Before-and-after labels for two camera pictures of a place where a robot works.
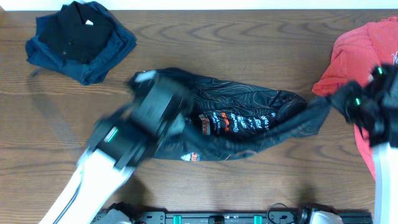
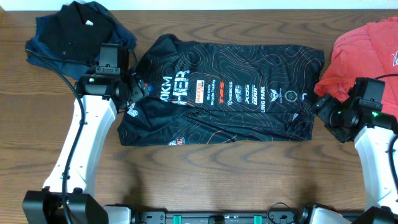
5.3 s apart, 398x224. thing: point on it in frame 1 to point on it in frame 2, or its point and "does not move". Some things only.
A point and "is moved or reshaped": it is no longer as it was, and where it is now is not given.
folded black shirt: x=76 y=31 does not move
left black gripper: x=176 y=122 to x=138 y=87
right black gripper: x=339 y=98 to x=323 y=107
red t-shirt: x=356 y=54 does not move
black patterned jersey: x=229 y=119 is moved or reshaped
